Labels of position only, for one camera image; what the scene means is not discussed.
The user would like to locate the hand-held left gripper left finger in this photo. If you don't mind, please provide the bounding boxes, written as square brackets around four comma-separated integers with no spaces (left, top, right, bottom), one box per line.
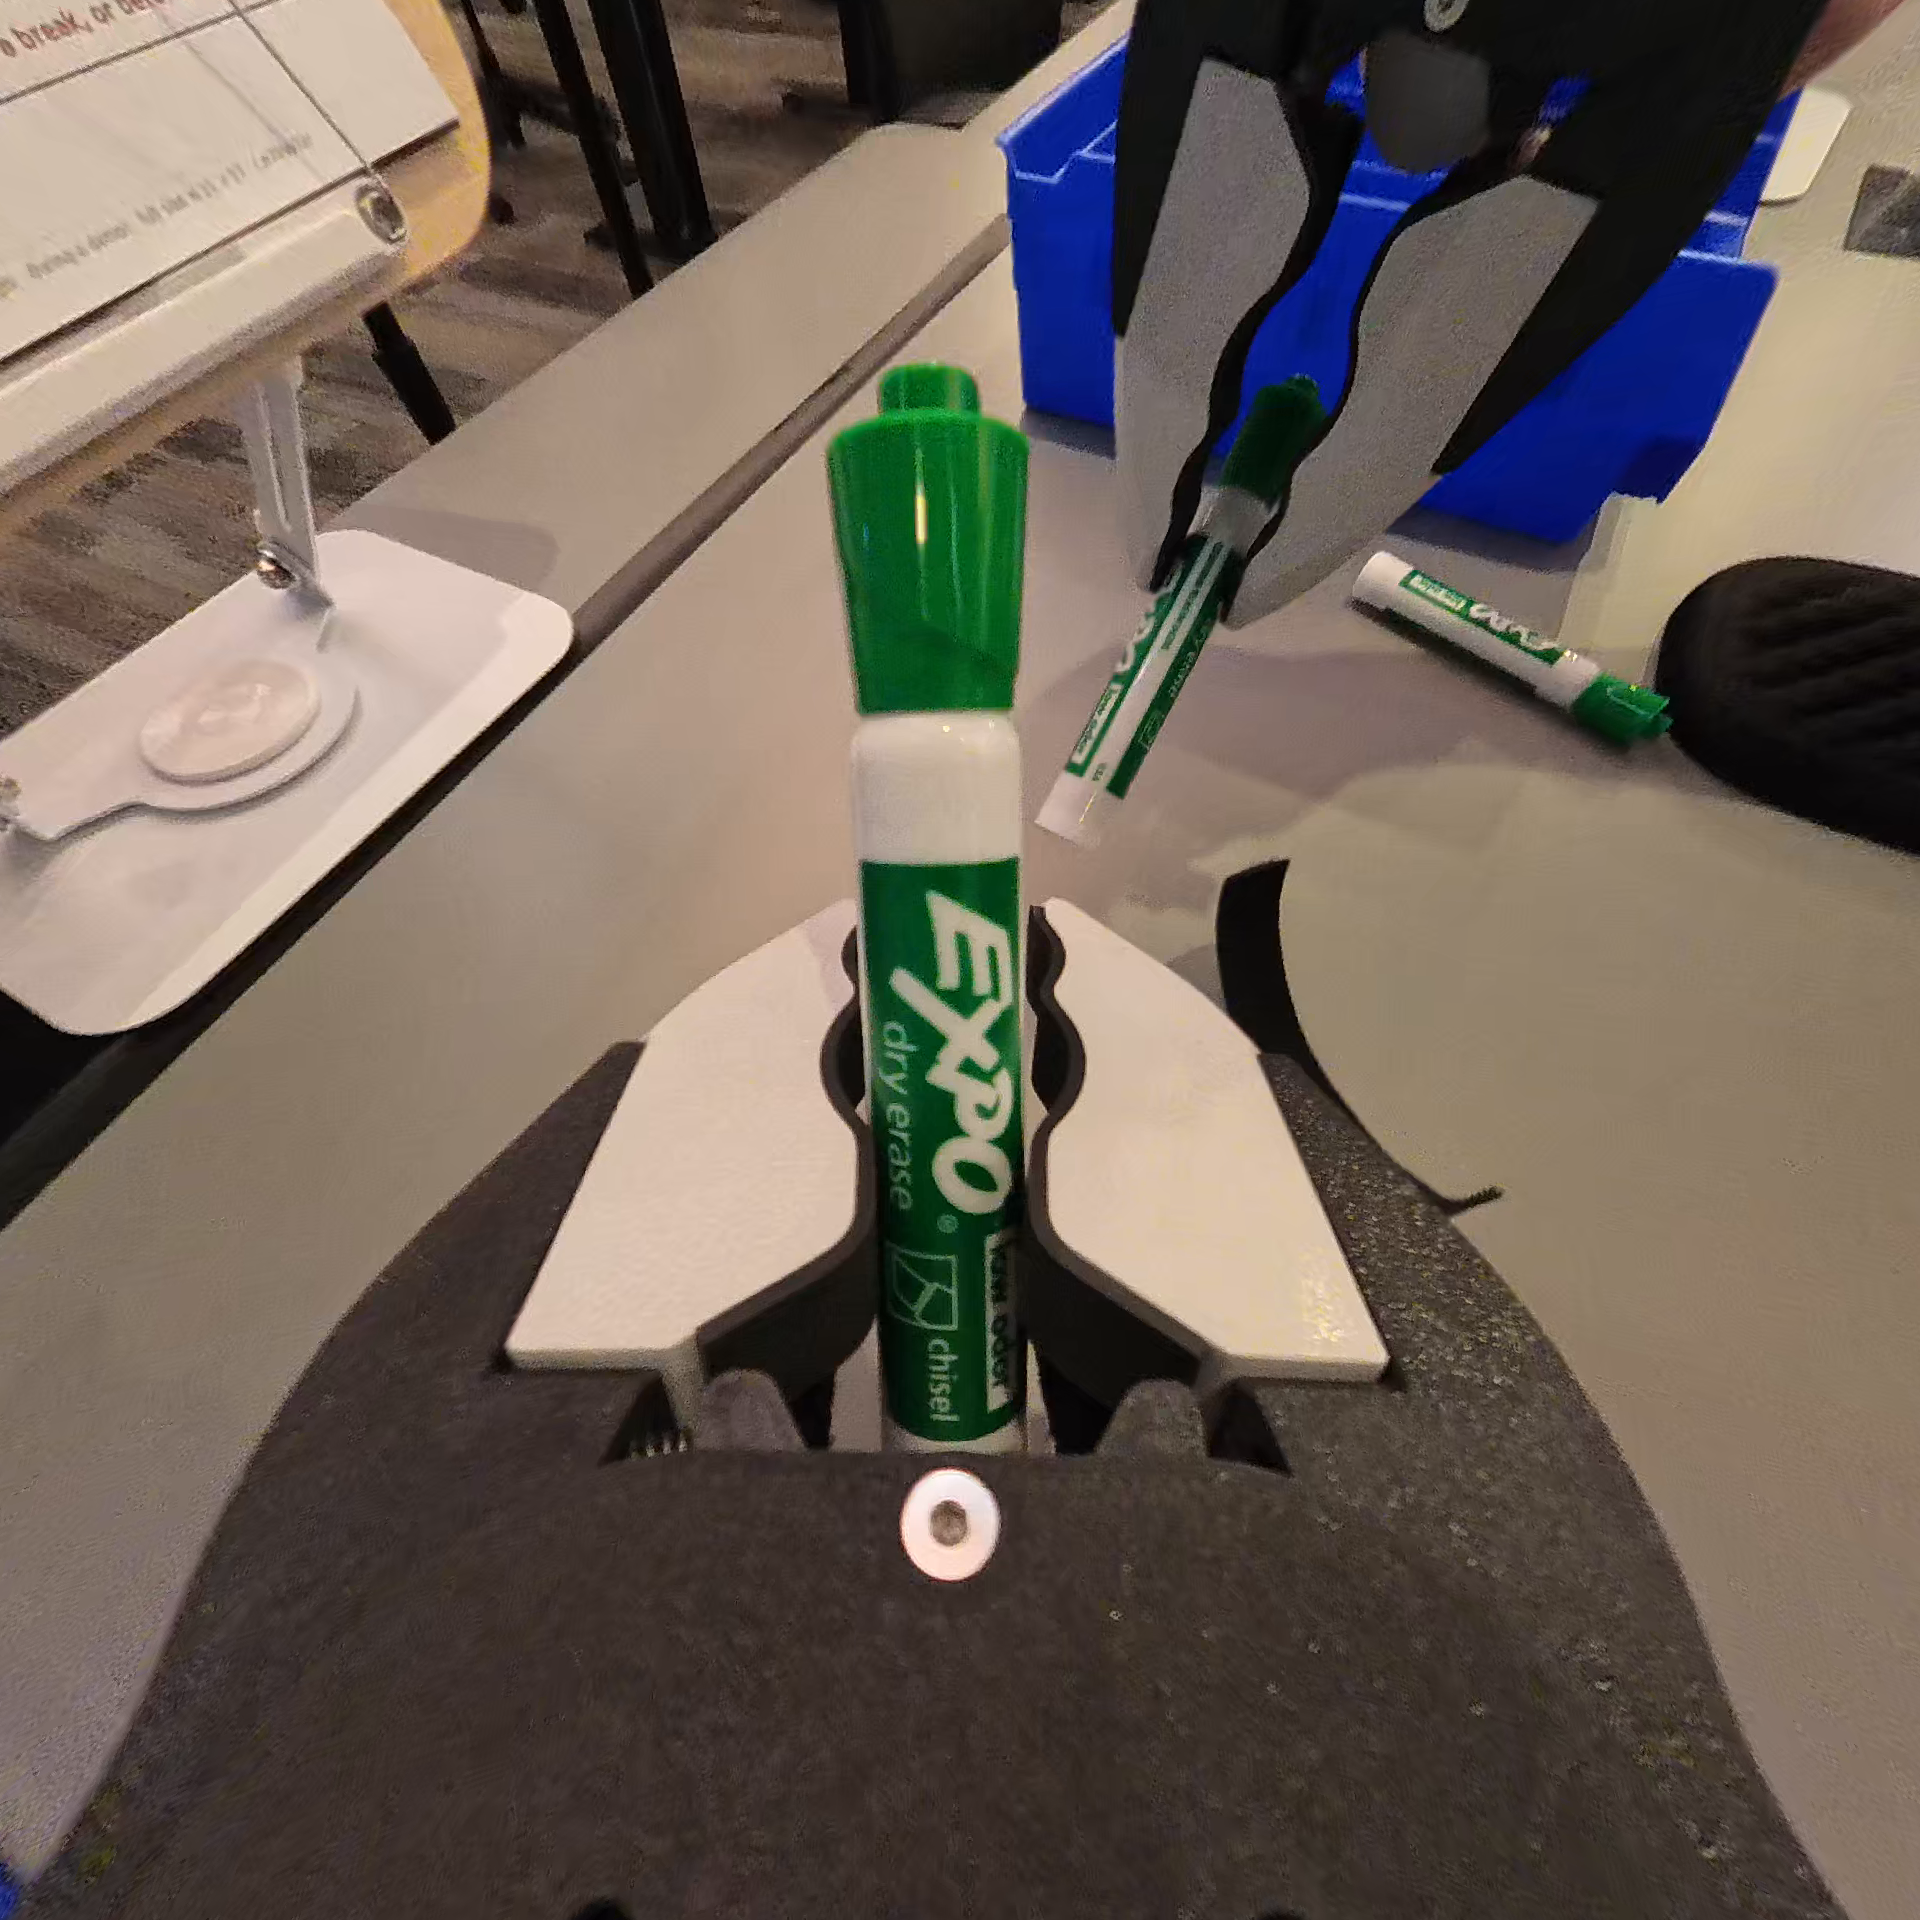
[502,901,877,1377]

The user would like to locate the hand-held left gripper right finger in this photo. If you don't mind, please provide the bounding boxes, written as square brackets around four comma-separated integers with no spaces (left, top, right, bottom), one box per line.
[1026,897,1395,1388]

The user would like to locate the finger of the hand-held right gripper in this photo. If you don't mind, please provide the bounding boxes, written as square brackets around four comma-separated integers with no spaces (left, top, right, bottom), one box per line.
[1120,59,1368,589]
[1227,171,1601,626]

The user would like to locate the green dry-erase marker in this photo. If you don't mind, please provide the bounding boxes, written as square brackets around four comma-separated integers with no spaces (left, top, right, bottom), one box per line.
[1035,375,1329,855]
[1350,551,1673,748]
[828,364,1033,1456]

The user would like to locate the blue plastic bin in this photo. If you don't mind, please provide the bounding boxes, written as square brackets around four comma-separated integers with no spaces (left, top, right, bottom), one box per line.
[1002,32,1784,544]

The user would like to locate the black mesh armrest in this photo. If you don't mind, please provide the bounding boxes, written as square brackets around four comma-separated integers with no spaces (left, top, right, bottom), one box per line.
[1656,555,1920,859]

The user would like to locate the black chair legs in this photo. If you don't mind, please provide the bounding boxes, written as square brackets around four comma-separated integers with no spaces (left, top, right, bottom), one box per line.
[450,0,720,300]

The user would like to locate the black hook-and-loop strap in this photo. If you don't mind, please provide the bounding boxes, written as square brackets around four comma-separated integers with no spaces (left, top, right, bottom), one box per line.
[1216,859,1504,1217]

